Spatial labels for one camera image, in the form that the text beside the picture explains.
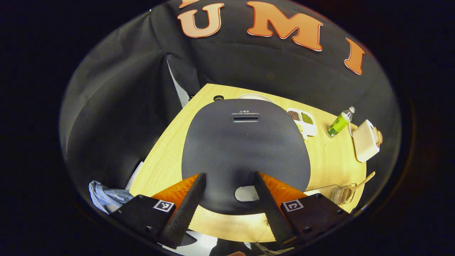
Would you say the white toaster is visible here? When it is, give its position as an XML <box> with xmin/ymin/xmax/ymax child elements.
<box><xmin>352</xmin><ymin>119</ymin><xmax>381</xmax><ymax>163</ymax></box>

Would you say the person's blue denim clothing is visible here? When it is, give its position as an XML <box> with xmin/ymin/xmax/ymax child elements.
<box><xmin>88</xmin><ymin>180</ymin><xmax>135</xmax><ymax>214</ymax></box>

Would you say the white round plate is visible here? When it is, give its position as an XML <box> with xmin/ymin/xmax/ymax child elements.
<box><xmin>236</xmin><ymin>93</ymin><xmax>274</xmax><ymax>103</ymax></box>

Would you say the white divided dish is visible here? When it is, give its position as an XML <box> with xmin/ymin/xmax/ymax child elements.
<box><xmin>287</xmin><ymin>108</ymin><xmax>318</xmax><ymax>140</ymax></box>

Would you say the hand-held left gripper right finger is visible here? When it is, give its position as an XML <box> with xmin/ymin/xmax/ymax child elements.
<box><xmin>254</xmin><ymin>171</ymin><xmax>354</xmax><ymax>247</ymax></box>

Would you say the metal wire chopstick holder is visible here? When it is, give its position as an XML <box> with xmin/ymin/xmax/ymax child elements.
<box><xmin>331</xmin><ymin>183</ymin><xmax>358</xmax><ymax>206</ymax></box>

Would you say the green label drink bottle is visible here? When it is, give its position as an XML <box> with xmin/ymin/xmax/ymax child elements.
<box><xmin>327</xmin><ymin>106</ymin><xmax>356</xmax><ymax>138</ymax></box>

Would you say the clear plastic container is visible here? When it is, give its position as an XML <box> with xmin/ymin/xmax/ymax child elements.
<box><xmin>304</xmin><ymin>184</ymin><xmax>343</xmax><ymax>200</ymax></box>

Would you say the wooden spoon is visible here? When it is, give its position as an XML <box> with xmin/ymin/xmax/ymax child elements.
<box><xmin>347</xmin><ymin>171</ymin><xmax>376</xmax><ymax>194</ymax></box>

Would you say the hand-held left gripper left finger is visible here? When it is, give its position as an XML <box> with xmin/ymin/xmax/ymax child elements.
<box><xmin>109</xmin><ymin>173</ymin><xmax>207</xmax><ymax>249</ymax></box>

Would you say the dark grey rice cooker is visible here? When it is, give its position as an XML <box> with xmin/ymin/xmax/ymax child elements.
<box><xmin>181</xmin><ymin>98</ymin><xmax>311</xmax><ymax>216</ymax></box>

